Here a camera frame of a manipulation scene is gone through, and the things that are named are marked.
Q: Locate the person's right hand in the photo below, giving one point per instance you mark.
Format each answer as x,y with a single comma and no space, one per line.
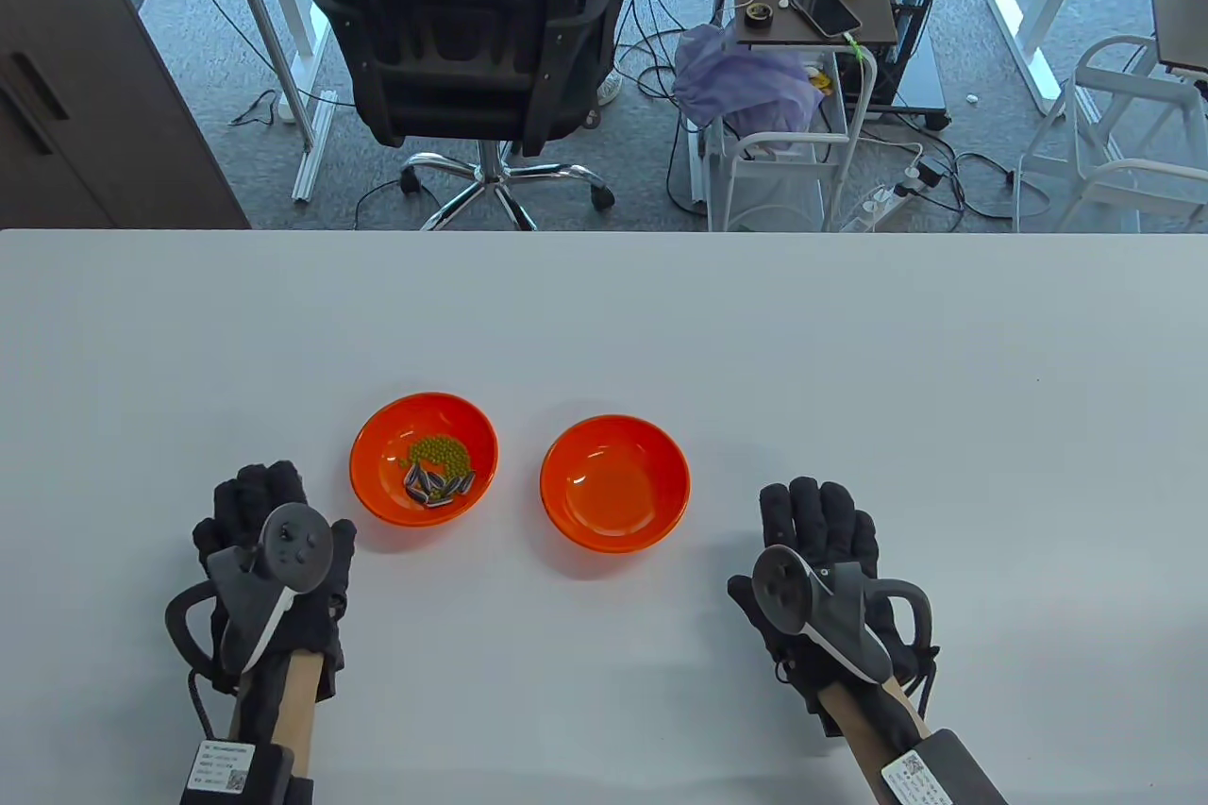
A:
821,527

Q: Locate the person's left hand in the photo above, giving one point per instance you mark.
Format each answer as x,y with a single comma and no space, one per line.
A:
241,503

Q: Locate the person's left thumb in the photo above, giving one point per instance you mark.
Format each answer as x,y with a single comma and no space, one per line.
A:
343,555

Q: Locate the person's right thumb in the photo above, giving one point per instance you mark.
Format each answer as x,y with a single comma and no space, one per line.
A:
743,602

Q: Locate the person's left middle finger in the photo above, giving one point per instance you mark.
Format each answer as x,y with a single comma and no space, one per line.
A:
257,494

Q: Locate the person's right little finger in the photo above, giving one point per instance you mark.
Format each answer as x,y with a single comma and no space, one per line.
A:
864,541

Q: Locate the person's right middle finger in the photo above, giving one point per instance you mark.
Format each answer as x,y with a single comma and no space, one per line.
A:
805,512

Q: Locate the person's left little finger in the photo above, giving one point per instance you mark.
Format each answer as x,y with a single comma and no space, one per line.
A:
208,541

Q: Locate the grey controller on right glove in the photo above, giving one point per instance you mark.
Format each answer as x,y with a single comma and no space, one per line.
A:
783,588

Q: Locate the grey controller on glove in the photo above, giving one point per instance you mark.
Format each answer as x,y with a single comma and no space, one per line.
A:
783,588
293,545

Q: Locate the grey controller on left glove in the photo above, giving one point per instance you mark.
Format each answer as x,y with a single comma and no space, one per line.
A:
293,545

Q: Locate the pile of striped sunflower seeds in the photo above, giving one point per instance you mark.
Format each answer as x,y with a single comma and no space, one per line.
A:
434,486

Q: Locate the orange bowl with seeds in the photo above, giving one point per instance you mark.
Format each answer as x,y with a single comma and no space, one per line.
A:
387,427

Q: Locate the pile of green beans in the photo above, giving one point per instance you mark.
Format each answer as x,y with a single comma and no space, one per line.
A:
439,453

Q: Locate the empty orange bowl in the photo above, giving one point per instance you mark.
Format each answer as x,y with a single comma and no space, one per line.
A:
613,484

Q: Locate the black labelled left wrist module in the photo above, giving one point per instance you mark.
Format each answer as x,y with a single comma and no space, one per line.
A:
255,777

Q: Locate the black labelled wrist module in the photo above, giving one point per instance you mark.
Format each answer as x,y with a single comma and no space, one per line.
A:
953,763
255,777

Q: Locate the black labelled right wrist module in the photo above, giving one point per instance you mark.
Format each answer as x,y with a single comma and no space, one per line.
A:
953,763

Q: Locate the white power strip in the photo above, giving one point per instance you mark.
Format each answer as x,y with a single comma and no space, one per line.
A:
882,201

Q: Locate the white metal cart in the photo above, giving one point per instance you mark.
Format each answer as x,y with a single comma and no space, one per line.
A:
783,182
1114,173

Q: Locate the small yellow packet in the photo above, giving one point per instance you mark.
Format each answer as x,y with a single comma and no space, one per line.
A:
819,80

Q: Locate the purple plastic bag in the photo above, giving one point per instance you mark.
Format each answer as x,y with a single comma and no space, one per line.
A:
746,78

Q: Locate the dark brown cabinet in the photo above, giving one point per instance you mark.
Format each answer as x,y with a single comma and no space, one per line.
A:
85,88

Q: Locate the white desk leg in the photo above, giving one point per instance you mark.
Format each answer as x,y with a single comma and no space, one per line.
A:
1048,3
283,12

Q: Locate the black tape roll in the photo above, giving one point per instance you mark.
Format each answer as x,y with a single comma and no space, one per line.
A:
758,15

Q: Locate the black smartphone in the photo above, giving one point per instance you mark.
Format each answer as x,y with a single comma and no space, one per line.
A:
826,8

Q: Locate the black office chair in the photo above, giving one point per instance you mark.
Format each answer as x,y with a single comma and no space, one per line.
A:
472,22

